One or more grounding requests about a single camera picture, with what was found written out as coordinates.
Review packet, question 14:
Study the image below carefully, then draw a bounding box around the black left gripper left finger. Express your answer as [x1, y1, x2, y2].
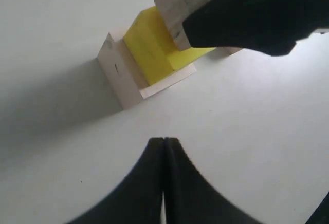
[70, 138, 165, 223]

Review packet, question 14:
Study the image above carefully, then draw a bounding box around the medium wooden cube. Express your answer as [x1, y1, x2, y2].
[153, 0, 232, 52]

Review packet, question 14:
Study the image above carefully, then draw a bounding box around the large wooden cube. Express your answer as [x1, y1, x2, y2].
[97, 27, 244, 110]

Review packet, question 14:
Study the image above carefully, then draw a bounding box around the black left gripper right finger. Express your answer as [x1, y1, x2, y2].
[164, 138, 259, 223]

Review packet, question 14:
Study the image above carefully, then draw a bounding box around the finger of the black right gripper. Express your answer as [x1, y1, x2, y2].
[182, 0, 328, 56]

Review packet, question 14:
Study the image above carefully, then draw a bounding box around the yellow cube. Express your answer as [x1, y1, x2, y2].
[123, 6, 214, 85]

